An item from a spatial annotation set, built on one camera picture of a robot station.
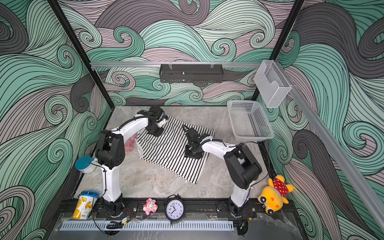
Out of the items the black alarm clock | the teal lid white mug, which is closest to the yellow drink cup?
the teal lid white mug

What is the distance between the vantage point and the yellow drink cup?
69 centimetres

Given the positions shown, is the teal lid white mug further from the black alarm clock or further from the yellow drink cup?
the black alarm clock

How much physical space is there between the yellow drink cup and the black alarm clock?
368mm

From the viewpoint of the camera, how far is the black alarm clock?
2.29 feet

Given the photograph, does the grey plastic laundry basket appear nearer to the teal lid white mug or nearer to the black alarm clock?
the black alarm clock

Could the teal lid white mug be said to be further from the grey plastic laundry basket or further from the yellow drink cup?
the grey plastic laundry basket
